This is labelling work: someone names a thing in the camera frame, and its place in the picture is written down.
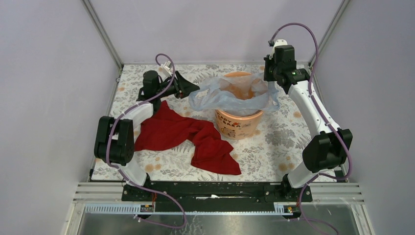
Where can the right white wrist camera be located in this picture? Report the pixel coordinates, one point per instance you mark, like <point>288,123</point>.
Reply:
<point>276,43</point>

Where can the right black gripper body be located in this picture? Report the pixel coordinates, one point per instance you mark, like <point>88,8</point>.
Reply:
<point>271,69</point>

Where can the right aluminium frame post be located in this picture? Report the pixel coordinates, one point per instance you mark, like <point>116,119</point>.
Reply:
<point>332,26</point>

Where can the left aluminium frame post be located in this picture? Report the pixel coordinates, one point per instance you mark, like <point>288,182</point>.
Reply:
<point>88,5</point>

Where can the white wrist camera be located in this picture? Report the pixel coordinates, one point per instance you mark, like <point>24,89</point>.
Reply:
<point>167,69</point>
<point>276,43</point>

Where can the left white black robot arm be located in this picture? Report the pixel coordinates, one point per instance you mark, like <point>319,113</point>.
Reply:
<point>114,142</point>

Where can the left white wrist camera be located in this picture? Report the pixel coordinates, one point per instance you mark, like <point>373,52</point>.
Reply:
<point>167,69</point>

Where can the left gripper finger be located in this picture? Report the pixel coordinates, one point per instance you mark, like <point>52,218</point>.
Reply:
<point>184,94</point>
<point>185,85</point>

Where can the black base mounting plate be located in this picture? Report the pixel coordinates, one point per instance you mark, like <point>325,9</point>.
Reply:
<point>184,193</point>

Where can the orange plastic trash bin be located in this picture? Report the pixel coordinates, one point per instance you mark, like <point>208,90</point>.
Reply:
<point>240,120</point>

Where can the floral patterned table mat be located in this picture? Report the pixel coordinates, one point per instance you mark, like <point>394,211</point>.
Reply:
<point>273,150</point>

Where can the light blue plastic trash bag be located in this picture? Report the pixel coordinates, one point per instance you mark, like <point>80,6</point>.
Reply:
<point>209,96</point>

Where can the silver slotted cable duct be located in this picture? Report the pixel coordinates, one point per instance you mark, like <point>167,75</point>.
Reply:
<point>192,209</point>

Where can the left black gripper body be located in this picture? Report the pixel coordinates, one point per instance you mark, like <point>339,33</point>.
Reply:
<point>170,91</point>

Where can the red cloth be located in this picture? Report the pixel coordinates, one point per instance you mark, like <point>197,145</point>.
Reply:
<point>167,129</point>

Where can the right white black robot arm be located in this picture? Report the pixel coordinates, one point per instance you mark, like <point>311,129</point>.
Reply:
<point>329,142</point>

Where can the aluminium frame post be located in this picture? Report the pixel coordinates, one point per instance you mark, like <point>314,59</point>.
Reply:
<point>88,5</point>
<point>332,26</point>

